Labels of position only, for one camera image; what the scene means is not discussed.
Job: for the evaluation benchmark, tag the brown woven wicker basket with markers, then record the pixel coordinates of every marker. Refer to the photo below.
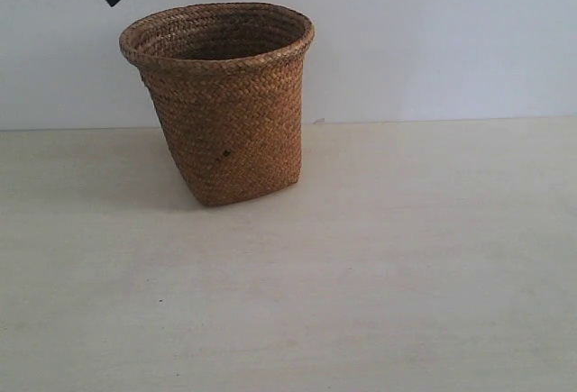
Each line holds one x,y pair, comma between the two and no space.
225,80

